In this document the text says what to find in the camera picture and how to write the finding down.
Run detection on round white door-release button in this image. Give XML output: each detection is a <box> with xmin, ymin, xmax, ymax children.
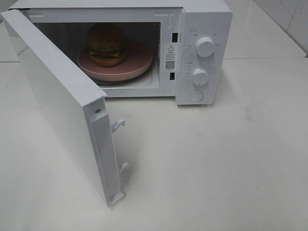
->
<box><xmin>189</xmin><ymin>90</ymin><xmax>204</xmax><ymax>102</ymax></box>

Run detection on pink round plate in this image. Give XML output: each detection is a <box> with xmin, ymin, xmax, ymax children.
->
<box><xmin>77</xmin><ymin>39</ymin><xmax>153</xmax><ymax>82</ymax></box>

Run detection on white microwave door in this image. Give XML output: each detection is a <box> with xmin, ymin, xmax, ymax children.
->
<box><xmin>1</xmin><ymin>10</ymin><xmax>128</xmax><ymax>206</ymax></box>

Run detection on burger with lettuce and tomato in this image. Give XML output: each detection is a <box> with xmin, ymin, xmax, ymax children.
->
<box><xmin>87</xmin><ymin>23</ymin><xmax>128</xmax><ymax>67</ymax></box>

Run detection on glass microwave turntable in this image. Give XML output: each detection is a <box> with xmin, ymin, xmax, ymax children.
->
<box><xmin>91</xmin><ymin>72</ymin><xmax>152</xmax><ymax>86</ymax></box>

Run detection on lower white timer knob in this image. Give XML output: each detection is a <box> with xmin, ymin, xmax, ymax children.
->
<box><xmin>191</xmin><ymin>68</ymin><xmax>209</xmax><ymax>86</ymax></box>

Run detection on white warning label sticker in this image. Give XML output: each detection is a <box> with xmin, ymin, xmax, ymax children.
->
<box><xmin>163</xmin><ymin>43</ymin><xmax>179</xmax><ymax>71</ymax></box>

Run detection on upper white control knob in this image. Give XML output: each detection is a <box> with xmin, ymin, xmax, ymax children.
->
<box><xmin>195</xmin><ymin>35</ymin><xmax>215</xmax><ymax>58</ymax></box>

